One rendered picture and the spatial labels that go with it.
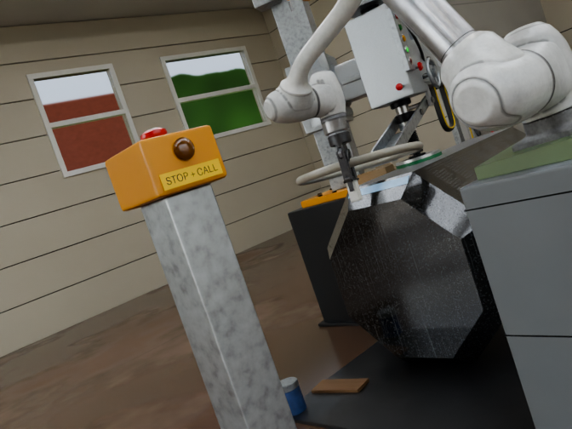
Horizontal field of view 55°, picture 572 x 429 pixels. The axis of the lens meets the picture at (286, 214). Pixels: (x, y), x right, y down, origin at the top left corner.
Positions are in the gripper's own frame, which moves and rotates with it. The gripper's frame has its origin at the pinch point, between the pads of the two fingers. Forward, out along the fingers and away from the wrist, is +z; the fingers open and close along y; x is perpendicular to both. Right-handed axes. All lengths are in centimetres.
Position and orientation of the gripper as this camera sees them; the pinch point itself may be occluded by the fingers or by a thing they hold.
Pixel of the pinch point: (354, 191)
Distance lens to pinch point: 186.8
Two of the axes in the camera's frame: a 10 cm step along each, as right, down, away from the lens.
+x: -9.1, 2.5, 3.1
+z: 2.7, 9.6, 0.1
